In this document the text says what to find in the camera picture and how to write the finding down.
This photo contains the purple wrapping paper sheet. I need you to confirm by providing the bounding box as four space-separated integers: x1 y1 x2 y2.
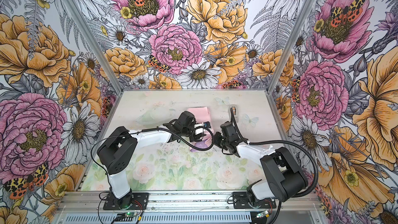
188 107 214 148

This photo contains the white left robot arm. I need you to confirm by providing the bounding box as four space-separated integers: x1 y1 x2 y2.
97 111 214 202

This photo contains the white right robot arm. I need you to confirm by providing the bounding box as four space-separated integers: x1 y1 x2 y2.
215 121 314 206

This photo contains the grey tape dispenser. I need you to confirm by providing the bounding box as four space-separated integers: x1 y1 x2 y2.
230 105 238 118

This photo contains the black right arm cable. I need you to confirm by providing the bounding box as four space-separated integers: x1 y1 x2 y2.
228 104 319 224

